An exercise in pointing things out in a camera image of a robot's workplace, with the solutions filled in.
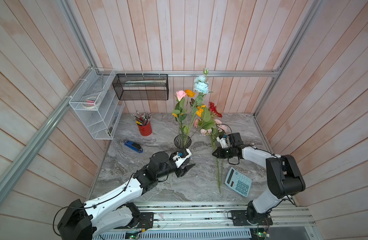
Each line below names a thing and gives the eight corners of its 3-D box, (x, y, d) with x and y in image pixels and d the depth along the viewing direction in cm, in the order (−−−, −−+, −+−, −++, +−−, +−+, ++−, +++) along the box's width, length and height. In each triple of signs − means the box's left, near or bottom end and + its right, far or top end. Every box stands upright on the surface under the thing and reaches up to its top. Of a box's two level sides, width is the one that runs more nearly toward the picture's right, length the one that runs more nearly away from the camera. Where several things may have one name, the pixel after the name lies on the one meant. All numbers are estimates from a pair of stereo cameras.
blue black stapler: (124, 145, 105) (122, 142, 101) (128, 142, 107) (126, 138, 103) (141, 154, 100) (139, 150, 97) (144, 150, 102) (142, 146, 99)
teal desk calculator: (222, 183, 87) (223, 181, 84) (229, 169, 93) (230, 166, 90) (245, 197, 82) (248, 195, 79) (251, 181, 88) (253, 178, 85)
